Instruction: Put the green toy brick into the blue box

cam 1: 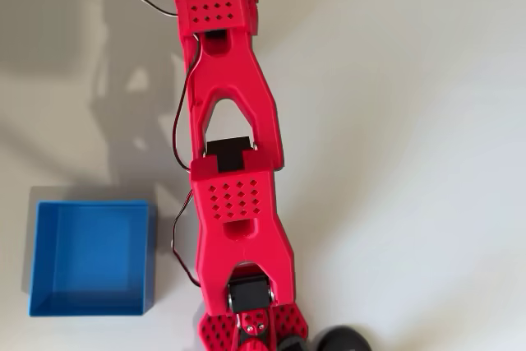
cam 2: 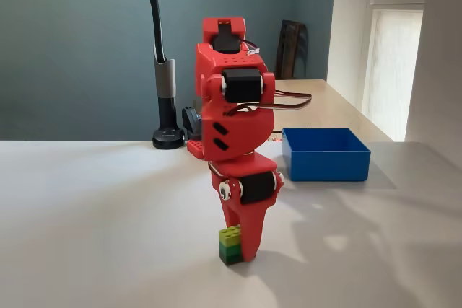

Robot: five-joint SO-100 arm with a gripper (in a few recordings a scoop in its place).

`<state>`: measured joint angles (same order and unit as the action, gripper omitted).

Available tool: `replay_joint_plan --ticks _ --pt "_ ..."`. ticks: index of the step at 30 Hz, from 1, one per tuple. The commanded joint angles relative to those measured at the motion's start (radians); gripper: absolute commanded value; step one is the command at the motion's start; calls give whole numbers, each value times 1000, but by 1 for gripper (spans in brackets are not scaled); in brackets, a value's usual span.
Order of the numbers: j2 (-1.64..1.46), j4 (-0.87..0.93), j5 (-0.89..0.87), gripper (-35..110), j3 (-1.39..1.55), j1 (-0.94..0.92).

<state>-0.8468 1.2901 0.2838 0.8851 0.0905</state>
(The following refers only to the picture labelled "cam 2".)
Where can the green lego block stack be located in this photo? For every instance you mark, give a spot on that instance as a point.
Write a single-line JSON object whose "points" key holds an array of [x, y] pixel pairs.
{"points": [[230, 246]]}

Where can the red perforated robot base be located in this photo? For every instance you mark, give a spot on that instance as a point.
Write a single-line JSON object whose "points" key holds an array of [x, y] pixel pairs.
{"points": [[195, 147]]}

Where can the red robot arm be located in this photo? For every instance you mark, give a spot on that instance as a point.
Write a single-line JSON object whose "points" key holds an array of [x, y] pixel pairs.
{"points": [[234, 135]]}

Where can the blue plastic box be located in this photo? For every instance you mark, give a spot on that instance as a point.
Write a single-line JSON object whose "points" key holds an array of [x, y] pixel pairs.
{"points": [[325, 167]]}

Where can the black table clamp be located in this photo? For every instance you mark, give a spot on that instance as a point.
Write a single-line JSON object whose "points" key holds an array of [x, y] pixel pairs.
{"points": [[189, 120]]}

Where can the dark wooden chair back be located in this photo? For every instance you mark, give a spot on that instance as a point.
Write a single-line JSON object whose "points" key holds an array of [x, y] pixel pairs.
{"points": [[288, 48]]}

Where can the black gooseneck stand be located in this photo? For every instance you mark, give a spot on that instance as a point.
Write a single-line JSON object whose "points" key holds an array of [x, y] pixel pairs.
{"points": [[165, 73]]}

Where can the white window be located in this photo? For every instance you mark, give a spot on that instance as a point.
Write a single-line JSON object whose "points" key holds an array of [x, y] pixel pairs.
{"points": [[393, 70]]}

